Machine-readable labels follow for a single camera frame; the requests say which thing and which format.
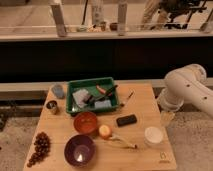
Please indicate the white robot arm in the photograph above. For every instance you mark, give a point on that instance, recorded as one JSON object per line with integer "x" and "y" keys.
{"x": 186, "y": 84}

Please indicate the red bowl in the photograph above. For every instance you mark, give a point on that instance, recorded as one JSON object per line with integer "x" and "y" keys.
{"x": 85, "y": 123}

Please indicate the purple bowl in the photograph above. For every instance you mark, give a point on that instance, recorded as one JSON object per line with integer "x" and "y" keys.
{"x": 79, "y": 150}

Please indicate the black utensil in tray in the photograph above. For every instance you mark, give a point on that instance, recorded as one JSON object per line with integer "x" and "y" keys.
{"x": 92, "y": 99}

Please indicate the green plastic tray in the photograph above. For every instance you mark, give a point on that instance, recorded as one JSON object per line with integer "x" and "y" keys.
{"x": 96, "y": 95}

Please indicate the light blue sponge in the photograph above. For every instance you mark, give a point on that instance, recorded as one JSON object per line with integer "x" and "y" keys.
{"x": 102, "y": 104}

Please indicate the white cloth in tray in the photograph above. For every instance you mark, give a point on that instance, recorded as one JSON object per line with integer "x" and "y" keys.
{"x": 80, "y": 96}

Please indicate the black rectangular block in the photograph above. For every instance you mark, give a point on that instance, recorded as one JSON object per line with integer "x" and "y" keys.
{"x": 126, "y": 120}

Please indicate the orange apple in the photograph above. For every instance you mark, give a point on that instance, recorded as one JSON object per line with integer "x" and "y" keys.
{"x": 105, "y": 131}

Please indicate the blue grey cup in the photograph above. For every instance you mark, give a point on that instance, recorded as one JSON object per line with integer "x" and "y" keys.
{"x": 57, "y": 90}

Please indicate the small metal cup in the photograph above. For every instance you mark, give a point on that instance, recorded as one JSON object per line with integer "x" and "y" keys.
{"x": 52, "y": 107}

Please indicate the white lidded container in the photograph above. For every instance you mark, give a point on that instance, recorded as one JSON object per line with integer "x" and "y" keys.
{"x": 153, "y": 136}

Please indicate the person in background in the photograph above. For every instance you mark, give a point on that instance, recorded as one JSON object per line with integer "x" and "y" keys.
{"x": 151, "y": 7}

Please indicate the bunch of dark grapes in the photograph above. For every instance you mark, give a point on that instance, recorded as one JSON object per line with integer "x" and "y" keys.
{"x": 42, "y": 148}

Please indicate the black office chair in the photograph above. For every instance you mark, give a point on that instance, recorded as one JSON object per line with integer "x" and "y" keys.
{"x": 177, "y": 8}

